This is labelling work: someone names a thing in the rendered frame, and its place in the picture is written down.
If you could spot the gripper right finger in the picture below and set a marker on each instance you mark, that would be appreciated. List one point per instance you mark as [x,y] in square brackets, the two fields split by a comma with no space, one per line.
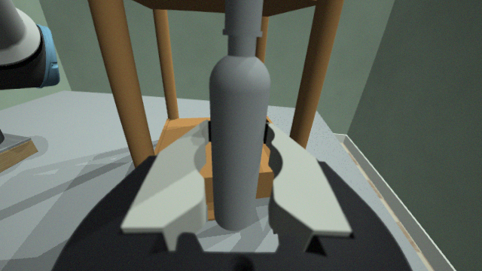
[309,199]

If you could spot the grey bottle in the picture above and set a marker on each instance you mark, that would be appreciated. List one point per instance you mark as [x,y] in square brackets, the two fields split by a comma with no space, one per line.
[239,91]

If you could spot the small wooden shelving unit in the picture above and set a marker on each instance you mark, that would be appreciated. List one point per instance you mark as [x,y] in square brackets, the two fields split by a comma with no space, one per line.
[110,23]

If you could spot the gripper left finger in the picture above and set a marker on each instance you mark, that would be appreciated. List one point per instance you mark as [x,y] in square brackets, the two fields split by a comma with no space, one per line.
[145,213]

